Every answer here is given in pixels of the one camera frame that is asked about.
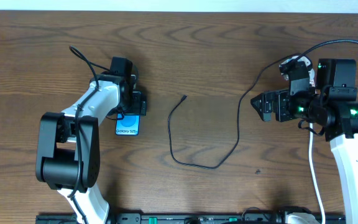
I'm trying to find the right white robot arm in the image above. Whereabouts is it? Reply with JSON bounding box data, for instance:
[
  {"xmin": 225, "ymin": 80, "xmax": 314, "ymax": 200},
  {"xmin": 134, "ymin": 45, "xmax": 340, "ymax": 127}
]
[{"xmin": 250, "ymin": 86, "xmax": 358, "ymax": 223}]

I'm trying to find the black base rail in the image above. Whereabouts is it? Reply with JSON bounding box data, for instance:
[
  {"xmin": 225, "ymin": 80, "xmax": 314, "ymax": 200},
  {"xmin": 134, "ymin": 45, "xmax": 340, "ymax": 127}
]
[{"xmin": 35, "ymin": 211, "xmax": 346, "ymax": 224}]

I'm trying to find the black USB charging cable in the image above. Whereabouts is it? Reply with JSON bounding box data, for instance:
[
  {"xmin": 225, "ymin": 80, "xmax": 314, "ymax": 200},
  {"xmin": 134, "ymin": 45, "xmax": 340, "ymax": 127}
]
[{"xmin": 167, "ymin": 52, "xmax": 301, "ymax": 170}]

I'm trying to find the blue Samsung smartphone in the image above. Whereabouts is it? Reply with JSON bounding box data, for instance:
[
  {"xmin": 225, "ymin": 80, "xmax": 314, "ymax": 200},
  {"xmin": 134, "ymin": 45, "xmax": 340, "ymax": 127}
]
[{"xmin": 116, "ymin": 114, "xmax": 140, "ymax": 136}]

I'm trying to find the white power strip socket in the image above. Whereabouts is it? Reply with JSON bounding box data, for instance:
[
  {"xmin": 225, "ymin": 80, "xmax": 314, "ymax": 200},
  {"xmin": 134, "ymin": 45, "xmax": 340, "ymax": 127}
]
[{"xmin": 279, "ymin": 55, "xmax": 316, "ymax": 87}]

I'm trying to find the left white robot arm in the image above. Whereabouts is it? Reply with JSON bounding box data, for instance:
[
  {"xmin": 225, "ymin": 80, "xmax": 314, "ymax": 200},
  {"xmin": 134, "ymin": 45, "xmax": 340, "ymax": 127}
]
[{"xmin": 35, "ymin": 72, "xmax": 147, "ymax": 223}]

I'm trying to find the white power strip cord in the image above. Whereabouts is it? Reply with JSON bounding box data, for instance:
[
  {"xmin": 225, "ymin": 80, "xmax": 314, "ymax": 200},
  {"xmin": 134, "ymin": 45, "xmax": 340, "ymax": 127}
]
[{"xmin": 308, "ymin": 122, "xmax": 326, "ymax": 224}]

